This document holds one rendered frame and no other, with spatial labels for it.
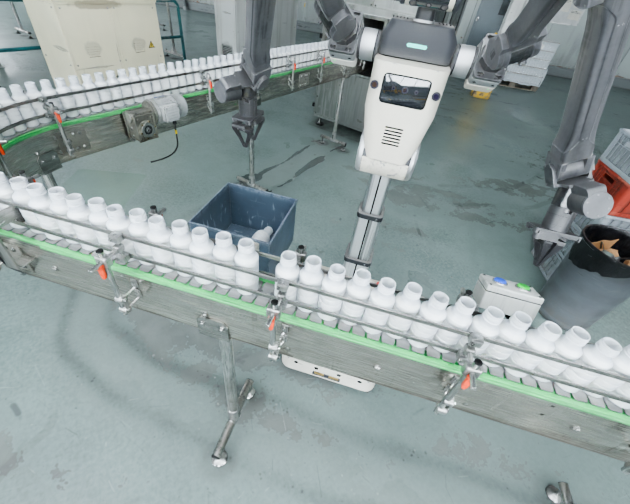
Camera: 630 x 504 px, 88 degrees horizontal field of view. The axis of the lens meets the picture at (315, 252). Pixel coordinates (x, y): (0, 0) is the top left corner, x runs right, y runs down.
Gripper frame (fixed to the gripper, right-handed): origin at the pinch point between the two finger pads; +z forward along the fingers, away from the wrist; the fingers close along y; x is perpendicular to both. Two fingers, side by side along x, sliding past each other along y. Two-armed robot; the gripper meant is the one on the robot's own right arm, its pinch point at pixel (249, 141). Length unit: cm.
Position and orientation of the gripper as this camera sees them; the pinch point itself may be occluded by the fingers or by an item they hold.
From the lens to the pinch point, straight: 118.4
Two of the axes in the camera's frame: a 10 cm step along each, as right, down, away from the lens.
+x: 9.4, 2.9, -1.6
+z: -1.0, 7.2, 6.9
